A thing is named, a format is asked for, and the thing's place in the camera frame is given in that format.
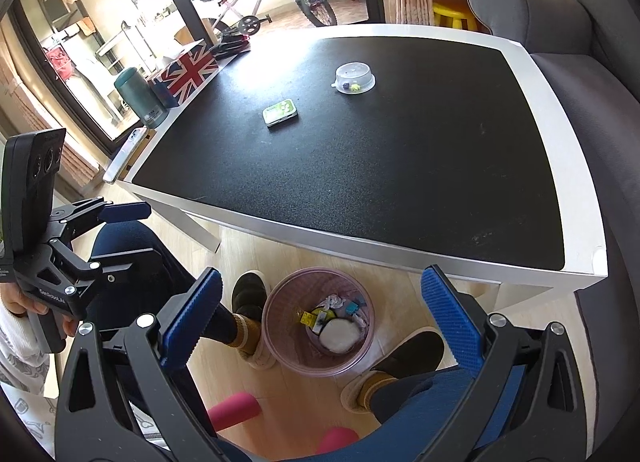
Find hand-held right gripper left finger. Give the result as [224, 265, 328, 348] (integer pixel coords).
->
[55, 267, 223, 462]

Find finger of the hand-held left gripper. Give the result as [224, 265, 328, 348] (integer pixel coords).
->
[52, 241, 169, 314]
[47, 197, 152, 244]

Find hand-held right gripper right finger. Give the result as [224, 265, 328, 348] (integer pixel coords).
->
[421, 266, 588, 462]

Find pink plastic trash bin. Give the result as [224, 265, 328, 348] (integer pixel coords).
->
[262, 267, 377, 378]

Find person's left forearm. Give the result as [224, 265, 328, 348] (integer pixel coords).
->
[0, 312, 68, 458]

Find person's left hand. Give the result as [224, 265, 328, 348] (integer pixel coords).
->
[0, 283, 81, 339]

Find black slipper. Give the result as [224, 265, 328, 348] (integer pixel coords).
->
[340, 331, 446, 413]
[231, 269, 281, 370]

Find pink padded bar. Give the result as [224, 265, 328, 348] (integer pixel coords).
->
[207, 391, 263, 435]
[315, 426, 361, 455]

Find green drinks bottle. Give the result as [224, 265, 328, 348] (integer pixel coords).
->
[114, 67, 170, 129]

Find red bag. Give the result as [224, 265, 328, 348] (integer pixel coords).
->
[46, 47, 77, 82]

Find flag print tissue box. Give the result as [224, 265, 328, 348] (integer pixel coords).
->
[150, 39, 219, 105]

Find white table with black top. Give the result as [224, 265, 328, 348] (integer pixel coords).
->
[102, 23, 610, 300]

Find small green tin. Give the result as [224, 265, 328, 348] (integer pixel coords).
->
[262, 98, 299, 128]

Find black clamp tools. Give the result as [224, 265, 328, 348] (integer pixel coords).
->
[206, 33, 252, 61]

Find grey fabric sofa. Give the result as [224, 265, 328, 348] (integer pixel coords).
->
[467, 0, 640, 443]

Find clear plastic lidded container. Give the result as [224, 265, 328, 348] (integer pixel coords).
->
[332, 62, 377, 94]

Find yellow plastic stool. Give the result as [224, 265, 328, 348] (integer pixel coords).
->
[432, 2, 478, 32]

